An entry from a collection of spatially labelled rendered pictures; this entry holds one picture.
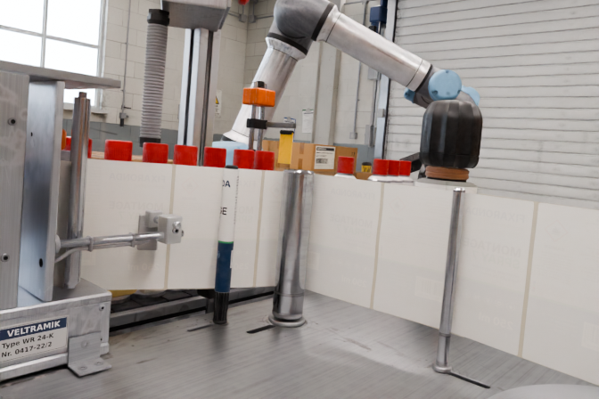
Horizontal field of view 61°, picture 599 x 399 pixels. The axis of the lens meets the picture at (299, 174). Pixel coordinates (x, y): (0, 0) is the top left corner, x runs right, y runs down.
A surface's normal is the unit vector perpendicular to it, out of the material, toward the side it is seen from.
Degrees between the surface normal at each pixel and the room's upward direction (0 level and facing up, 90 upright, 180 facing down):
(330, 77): 90
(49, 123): 90
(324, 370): 0
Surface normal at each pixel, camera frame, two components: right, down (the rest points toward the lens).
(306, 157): -0.63, -0.01
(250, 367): 0.08, -1.00
